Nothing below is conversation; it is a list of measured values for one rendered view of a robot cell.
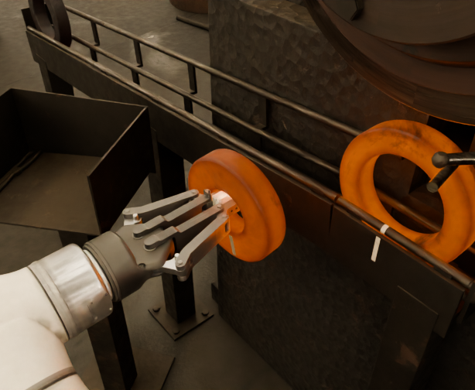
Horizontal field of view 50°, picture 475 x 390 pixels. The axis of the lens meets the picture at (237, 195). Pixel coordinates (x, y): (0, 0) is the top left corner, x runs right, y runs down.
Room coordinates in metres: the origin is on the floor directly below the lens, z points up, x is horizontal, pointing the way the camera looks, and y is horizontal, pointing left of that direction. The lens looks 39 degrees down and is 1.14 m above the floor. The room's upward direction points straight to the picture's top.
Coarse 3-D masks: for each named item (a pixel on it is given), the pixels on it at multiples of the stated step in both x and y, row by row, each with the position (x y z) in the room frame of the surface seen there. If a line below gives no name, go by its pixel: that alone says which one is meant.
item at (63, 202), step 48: (0, 96) 0.80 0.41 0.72; (48, 96) 0.81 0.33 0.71; (0, 144) 0.76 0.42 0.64; (48, 144) 0.81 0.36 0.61; (96, 144) 0.79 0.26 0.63; (144, 144) 0.73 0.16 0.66; (0, 192) 0.69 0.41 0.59; (48, 192) 0.69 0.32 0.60; (96, 192) 0.57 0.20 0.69; (96, 336) 0.66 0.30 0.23; (96, 384) 0.68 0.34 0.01; (144, 384) 0.68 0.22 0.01
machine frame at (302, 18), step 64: (256, 0) 0.83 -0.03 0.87; (256, 64) 0.79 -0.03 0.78; (320, 64) 0.69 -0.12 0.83; (320, 128) 0.68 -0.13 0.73; (448, 128) 0.59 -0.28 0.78; (320, 256) 0.65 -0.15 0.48; (256, 320) 0.78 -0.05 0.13; (320, 320) 0.63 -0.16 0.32; (384, 320) 0.54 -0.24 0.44; (320, 384) 0.61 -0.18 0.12; (448, 384) 0.44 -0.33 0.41
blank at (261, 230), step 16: (208, 160) 0.52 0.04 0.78; (224, 160) 0.51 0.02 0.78; (240, 160) 0.51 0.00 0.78; (192, 176) 0.55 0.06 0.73; (208, 176) 0.52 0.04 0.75; (224, 176) 0.50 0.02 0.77; (240, 176) 0.48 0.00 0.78; (256, 176) 0.49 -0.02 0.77; (224, 192) 0.50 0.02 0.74; (240, 192) 0.48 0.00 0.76; (256, 192) 0.47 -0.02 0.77; (272, 192) 0.48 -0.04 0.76; (240, 208) 0.48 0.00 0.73; (256, 208) 0.46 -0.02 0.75; (272, 208) 0.47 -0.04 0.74; (240, 224) 0.51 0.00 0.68; (256, 224) 0.46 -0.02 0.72; (272, 224) 0.46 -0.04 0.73; (224, 240) 0.51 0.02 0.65; (240, 240) 0.49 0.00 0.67; (256, 240) 0.46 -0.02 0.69; (272, 240) 0.45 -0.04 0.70; (240, 256) 0.49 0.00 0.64; (256, 256) 0.47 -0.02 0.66
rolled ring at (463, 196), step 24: (360, 144) 0.52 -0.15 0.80; (384, 144) 0.50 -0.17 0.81; (408, 144) 0.48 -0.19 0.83; (432, 144) 0.46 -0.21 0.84; (360, 168) 0.52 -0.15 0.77; (432, 168) 0.45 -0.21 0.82; (360, 192) 0.52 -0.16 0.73; (456, 192) 0.42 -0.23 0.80; (384, 216) 0.51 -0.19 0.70; (456, 216) 0.42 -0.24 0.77; (432, 240) 0.43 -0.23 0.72; (456, 240) 0.41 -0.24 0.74
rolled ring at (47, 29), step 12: (36, 0) 1.36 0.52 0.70; (48, 0) 1.27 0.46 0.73; (60, 0) 1.28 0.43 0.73; (36, 12) 1.36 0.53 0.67; (60, 12) 1.26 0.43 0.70; (36, 24) 1.36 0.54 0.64; (48, 24) 1.37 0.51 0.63; (60, 24) 1.25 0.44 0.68; (60, 36) 1.25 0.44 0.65; (60, 48) 1.27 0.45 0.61
